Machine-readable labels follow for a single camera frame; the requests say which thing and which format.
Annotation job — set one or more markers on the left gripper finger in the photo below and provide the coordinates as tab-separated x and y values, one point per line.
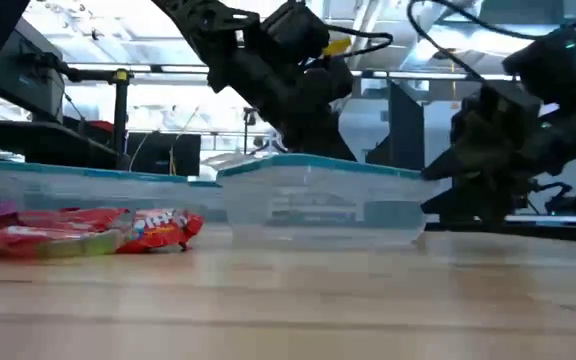
300	139
335	137

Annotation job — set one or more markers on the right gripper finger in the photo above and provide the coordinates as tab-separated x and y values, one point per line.
453	167
448	209

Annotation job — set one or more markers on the clear lid with teal rim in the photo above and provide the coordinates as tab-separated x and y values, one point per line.
318	161
68	171

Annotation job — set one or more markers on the clear container with blue rim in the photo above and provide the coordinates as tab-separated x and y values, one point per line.
203	183

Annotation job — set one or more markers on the red Skittles pack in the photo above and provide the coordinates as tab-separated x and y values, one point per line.
163	232

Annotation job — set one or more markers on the red candy pack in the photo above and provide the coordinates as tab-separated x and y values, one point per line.
8	242
78	218

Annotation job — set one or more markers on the green candy pack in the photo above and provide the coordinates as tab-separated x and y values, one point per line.
88	245

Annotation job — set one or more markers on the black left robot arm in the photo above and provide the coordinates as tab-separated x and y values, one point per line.
193	20

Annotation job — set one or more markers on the yellow tag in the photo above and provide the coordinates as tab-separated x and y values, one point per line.
337	46

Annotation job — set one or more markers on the black tripod stand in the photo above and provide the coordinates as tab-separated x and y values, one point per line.
249	117

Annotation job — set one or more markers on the dark divider panel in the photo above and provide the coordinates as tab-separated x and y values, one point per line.
403	130

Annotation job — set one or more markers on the black desk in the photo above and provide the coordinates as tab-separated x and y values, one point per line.
43	142

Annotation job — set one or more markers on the computer monitor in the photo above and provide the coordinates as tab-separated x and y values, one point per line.
23	75

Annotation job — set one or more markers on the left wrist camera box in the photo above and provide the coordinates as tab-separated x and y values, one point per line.
295	30

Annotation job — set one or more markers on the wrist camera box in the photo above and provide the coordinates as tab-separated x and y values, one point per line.
543	65
295	30

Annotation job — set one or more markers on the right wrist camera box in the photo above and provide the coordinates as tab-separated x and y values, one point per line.
543	65

